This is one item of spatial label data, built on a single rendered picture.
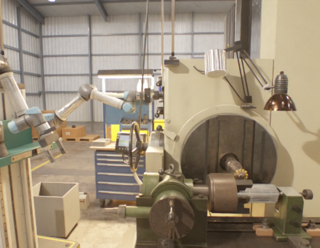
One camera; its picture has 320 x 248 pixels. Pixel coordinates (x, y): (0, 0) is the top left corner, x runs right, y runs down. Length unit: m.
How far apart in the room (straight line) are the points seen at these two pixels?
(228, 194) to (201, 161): 0.33
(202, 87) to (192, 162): 0.45
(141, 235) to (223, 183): 0.45
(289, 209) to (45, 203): 2.43
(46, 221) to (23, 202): 0.83
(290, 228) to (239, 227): 0.24
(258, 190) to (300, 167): 0.53
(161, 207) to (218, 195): 0.27
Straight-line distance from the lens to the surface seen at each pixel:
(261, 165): 1.42
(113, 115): 3.65
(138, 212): 0.99
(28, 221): 2.27
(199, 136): 1.28
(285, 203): 1.23
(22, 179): 2.13
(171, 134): 1.33
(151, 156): 1.31
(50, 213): 2.93
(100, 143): 3.32
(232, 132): 1.30
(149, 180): 1.06
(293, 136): 1.57
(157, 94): 1.62
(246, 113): 1.41
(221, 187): 1.06
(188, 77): 1.36
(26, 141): 2.02
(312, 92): 1.60
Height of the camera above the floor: 1.67
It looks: 7 degrees down
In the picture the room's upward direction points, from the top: straight up
